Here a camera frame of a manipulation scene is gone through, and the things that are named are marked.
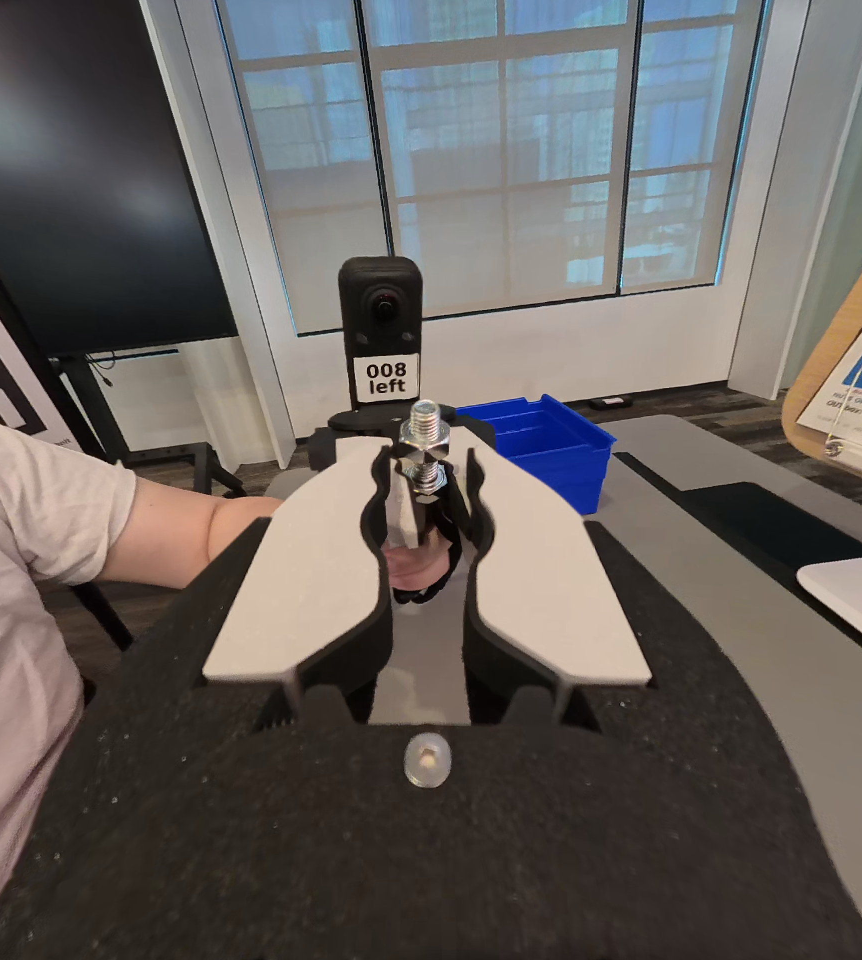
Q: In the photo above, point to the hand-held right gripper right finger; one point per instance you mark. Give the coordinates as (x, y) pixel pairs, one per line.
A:
(558, 600)

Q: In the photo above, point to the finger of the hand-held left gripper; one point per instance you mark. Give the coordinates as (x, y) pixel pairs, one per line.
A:
(468, 442)
(401, 517)

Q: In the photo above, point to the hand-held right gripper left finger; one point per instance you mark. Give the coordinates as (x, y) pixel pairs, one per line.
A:
(303, 592)

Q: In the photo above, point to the silver hex nut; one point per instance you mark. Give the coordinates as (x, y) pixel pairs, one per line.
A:
(419, 446)

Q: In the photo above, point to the silver hex bolt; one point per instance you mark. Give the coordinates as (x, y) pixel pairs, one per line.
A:
(425, 416)

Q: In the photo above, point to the blue plastic bin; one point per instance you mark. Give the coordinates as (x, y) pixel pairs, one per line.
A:
(551, 457)

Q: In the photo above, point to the person's left forearm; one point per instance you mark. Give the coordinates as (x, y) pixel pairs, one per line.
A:
(175, 540)

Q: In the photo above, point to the person's left hand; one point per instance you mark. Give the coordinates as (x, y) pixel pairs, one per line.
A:
(416, 570)

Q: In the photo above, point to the large glass window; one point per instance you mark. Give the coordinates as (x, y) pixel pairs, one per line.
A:
(491, 150)

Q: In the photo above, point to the black metal screen stand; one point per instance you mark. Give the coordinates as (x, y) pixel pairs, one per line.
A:
(93, 405)

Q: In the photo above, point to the wood and white document stand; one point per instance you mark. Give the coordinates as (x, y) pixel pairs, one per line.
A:
(851, 600)

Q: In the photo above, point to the person's light clothing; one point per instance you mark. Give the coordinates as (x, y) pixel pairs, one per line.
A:
(10, 637)

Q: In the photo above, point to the large black wall screen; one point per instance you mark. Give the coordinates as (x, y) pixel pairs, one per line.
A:
(63, 165)

